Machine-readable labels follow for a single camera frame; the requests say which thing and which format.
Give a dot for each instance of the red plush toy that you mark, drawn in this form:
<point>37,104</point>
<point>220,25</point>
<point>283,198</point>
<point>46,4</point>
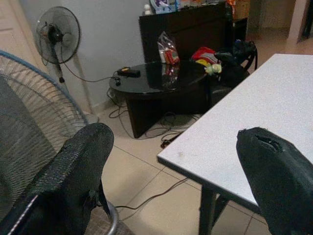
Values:
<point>204,55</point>

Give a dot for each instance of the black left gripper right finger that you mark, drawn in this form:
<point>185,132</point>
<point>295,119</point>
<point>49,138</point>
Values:
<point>276,176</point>

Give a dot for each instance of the grey pedestal fan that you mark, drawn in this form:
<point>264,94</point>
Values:
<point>55,34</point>

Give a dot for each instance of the chrome frame chair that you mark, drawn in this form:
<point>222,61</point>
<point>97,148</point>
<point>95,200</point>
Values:
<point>113,220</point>

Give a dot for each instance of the clear plastic snack bag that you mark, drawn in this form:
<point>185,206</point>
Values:
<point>168,52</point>

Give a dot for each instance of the orange cardboard box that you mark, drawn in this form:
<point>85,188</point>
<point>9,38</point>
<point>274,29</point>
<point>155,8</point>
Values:
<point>240,8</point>

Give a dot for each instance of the black wooden cabinet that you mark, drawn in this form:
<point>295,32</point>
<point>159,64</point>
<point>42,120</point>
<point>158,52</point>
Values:
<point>190,29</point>

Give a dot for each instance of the blue printed box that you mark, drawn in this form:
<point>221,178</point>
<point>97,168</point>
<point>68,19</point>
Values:
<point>162,6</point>

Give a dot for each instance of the small white bottle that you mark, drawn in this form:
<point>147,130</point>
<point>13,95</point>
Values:
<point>147,9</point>

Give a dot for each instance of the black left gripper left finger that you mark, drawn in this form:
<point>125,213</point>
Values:
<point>71,176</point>

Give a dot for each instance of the black round coffee table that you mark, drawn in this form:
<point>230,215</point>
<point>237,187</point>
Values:
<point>151,83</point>

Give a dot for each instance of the black bag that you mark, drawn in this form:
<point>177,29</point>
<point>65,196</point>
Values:
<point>240,52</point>

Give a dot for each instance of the black table leg frame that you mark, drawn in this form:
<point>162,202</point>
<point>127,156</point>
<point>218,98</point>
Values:
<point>207,210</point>

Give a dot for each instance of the black power adapter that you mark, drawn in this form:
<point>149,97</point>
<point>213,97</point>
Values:
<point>128,71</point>

